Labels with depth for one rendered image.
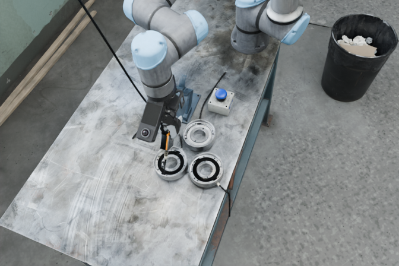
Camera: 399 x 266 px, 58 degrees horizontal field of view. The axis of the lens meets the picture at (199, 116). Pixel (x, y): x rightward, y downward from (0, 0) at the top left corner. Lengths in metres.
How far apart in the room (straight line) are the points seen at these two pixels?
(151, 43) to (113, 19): 2.17
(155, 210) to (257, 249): 0.88
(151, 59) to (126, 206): 0.51
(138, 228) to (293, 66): 1.70
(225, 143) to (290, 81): 1.29
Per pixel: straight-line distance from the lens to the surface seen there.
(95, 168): 1.19
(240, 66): 1.35
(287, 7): 1.16
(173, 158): 1.12
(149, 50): 0.75
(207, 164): 1.10
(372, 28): 2.29
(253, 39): 1.36
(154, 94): 0.84
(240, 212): 1.91
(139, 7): 0.89
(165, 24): 0.84
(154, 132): 0.88
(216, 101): 1.19
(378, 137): 2.26
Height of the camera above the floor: 1.80
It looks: 56 degrees down
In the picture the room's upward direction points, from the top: 7 degrees counter-clockwise
